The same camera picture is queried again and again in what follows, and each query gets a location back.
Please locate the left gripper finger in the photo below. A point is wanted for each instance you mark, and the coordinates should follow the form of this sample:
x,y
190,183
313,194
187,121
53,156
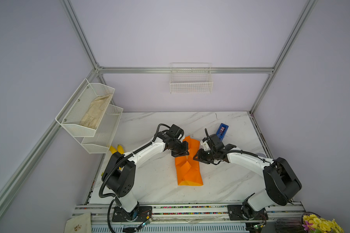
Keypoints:
x,y
179,153
185,147

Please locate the blue tape dispenser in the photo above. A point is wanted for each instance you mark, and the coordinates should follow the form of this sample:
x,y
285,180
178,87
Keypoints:
x,y
222,130

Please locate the yellow banana left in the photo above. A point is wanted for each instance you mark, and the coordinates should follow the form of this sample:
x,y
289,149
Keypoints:
x,y
112,149

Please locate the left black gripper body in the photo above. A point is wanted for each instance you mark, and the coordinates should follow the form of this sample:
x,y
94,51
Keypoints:
x,y
177,146

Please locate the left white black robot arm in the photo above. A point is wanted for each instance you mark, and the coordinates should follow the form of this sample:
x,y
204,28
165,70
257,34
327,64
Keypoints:
x,y
119,175

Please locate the yellow flower bouquet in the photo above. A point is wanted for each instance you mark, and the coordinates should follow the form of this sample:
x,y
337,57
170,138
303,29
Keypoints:
x,y
314,224

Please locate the yellow banana right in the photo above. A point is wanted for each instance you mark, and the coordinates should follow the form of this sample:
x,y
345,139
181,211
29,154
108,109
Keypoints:
x,y
120,149

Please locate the white wire basket on wall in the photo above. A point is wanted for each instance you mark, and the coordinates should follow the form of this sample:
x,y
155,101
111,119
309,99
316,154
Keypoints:
x,y
191,78

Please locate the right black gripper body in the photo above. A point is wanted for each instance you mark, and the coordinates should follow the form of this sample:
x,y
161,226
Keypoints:
x,y
209,155

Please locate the lower white wire shelf basket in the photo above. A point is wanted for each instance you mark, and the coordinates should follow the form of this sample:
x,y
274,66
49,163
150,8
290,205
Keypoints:
x,y
101,142

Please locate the upper white wire shelf basket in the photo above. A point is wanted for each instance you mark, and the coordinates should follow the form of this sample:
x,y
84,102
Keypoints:
x,y
73,115

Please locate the yellow banana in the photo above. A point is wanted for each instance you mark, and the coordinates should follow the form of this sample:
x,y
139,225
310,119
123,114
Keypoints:
x,y
120,149
112,149

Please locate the beige cloth in basket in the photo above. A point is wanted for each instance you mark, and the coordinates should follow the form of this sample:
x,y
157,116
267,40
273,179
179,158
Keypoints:
x,y
95,112

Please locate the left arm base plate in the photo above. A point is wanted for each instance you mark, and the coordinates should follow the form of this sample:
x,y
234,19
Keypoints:
x,y
132,215

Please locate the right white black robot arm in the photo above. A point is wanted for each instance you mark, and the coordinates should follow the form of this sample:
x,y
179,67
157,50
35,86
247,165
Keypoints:
x,y
281,183

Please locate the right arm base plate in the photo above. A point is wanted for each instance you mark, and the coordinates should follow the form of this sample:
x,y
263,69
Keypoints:
x,y
243,212

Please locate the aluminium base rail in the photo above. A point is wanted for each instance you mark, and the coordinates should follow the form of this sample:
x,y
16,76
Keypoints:
x,y
187,218

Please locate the beige cloth bag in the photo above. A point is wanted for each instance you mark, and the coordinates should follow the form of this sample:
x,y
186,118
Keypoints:
x,y
79,224

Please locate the white wire shelf basket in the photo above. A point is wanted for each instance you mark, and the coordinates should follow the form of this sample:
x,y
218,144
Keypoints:
x,y
73,115
101,142

